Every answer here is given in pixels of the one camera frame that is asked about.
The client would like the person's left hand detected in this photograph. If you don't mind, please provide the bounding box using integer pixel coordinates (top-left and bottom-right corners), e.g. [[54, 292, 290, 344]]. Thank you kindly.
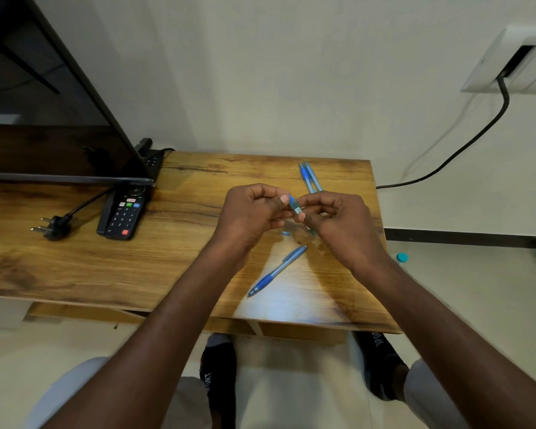
[[205, 182, 295, 273]]

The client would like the person's right hand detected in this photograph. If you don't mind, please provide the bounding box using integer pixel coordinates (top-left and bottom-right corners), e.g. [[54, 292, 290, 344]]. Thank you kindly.
[[294, 190, 394, 282]]

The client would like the person's right forearm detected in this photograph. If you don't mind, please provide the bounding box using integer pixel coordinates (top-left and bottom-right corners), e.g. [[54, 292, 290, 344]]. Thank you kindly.
[[357, 256, 536, 429]]

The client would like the person's left forearm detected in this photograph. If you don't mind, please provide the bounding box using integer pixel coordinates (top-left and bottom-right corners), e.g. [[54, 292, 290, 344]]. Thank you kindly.
[[42, 243, 249, 429]]

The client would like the person's right black sock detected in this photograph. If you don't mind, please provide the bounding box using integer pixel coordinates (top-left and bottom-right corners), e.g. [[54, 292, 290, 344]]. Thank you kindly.
[[353, 331, 410, 402]]

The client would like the person's black sock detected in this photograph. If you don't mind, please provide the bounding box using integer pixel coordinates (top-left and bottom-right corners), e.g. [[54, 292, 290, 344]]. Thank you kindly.
[[353, 331, 410, 402], [200, 333, 238, 429]]

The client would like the person's left black sock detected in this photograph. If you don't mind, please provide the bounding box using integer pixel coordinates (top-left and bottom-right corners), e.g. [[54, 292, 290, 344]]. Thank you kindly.
[[200, 333, 238, 429]]

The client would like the person's right grey trouser leg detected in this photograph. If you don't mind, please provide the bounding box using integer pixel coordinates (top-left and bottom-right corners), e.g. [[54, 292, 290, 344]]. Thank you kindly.
[[403, 357, 474, 429]]

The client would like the person's grey trouser leg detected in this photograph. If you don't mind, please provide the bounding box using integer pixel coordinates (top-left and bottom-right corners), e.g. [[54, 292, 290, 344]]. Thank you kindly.
[[403, 357, 474, 429], [24, 356, 213, 429]]

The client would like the person's left grey trouser leg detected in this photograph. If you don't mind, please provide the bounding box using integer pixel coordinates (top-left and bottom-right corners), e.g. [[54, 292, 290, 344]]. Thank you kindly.
[[24, 356, 213, 429]]

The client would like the black power strip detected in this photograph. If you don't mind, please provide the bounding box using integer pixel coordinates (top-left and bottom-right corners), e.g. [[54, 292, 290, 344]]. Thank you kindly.
[[135, 138, 165, 182]]

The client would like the black remote control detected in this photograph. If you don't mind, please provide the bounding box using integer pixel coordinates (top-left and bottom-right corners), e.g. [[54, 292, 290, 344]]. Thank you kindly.
[[96, 185, 152, 241]]

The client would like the black television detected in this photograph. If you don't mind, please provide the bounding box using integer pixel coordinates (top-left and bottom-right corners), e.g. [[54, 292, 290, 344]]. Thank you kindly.
[[0, 0, 155, 187]]

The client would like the black power plug with cable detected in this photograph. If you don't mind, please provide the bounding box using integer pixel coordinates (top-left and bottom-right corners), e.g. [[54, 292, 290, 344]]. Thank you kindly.
[[30, 188, 113, 242]]

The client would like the black wall cable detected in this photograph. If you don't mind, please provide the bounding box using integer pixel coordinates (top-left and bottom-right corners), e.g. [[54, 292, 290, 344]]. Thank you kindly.
[[376, 45, 535, 191]]

